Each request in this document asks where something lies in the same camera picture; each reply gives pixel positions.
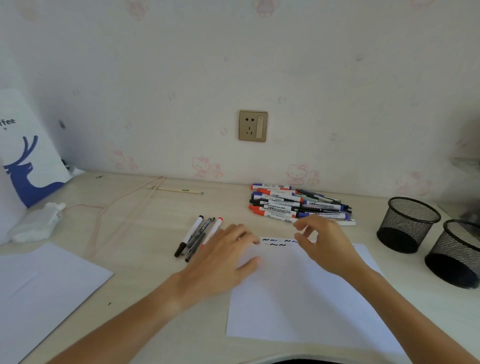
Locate dark slim pen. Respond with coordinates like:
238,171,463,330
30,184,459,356
182,217,217,260

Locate blank white paper sheet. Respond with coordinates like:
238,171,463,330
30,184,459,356
0,242,115,364

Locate black cap whiteboard marker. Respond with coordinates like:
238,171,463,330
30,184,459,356
173,215,205,259

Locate person's left hand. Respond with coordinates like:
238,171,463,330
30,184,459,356
174,223,262,310

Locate gold wall socket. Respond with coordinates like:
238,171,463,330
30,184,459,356
238,109,269,143

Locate red-capped white marker pen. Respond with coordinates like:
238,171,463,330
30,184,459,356
199,217,224,251

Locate black mesh cup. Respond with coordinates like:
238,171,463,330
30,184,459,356
424,219,480,290
376,196,442,255

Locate clear acrylic rack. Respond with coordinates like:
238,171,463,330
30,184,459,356
438,156,480,226

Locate white paper sheet with squiggles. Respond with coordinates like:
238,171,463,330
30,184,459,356
225,236,408,355

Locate person's right hand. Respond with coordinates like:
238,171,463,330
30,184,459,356
292,214,380,286

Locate person's right forearm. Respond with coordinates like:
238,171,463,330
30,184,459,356
346,268,480,364

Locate light wooden table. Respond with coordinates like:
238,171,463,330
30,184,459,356
0,170,480,364

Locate person's left forearm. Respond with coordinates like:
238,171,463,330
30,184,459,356
44,275,192,364

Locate paper-wrapped chopsticks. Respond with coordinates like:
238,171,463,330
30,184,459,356
145,185,205,195

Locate crumpled white tissue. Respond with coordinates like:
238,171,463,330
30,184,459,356
7,202,68,244

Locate thin pink cord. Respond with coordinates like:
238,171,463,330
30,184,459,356
61,176,166,260

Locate clear slim pen black cap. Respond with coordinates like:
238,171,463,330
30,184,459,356
185,233,207,263

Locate white plastic bag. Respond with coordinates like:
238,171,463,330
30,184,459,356
0,88,74,209

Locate pile of assorted pens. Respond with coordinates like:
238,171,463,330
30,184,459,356
248,182,357,227

